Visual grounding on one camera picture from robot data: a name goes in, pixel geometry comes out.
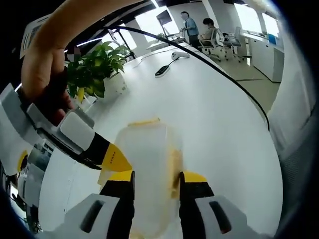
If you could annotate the white cabinet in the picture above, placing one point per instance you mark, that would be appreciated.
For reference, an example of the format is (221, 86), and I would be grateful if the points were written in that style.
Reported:
(264, 57)

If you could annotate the green potted plant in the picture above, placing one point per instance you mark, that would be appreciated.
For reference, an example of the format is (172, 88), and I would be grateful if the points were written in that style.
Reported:
(97, 64)

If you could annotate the clear box with yellow plastic buckle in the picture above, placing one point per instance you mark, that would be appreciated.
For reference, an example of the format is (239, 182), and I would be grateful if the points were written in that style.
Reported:
(147, 159)

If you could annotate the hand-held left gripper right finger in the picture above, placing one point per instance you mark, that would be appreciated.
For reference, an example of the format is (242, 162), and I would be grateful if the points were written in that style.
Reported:
(197, 196)

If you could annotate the white handheld device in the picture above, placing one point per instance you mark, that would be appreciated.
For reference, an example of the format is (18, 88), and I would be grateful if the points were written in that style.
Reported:
(180, 55)

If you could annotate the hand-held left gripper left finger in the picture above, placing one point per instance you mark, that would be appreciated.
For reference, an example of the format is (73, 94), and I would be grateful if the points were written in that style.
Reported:
(117, 196)

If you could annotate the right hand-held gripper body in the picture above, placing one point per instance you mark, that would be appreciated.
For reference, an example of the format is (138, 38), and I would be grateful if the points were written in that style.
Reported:
(15, 134)

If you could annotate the black remote device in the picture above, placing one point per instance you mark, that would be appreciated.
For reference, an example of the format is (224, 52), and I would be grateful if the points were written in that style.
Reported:
(162, 71)

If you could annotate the dark desktop monitor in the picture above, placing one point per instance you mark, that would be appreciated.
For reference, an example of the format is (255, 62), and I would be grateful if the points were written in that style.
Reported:
(164, 17)

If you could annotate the person's white shirt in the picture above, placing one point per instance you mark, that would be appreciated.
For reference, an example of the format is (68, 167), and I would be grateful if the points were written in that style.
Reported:
(294, 124)

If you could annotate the printed white sheet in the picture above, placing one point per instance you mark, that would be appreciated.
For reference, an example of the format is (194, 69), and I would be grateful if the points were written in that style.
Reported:
(31, 37)

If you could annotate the white office chair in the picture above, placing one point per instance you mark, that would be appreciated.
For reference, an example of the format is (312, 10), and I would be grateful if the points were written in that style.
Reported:
(216, 41)
(234, 39)

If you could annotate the person's right hand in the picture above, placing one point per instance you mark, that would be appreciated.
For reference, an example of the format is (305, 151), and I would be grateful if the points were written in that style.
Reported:
(40, 72)

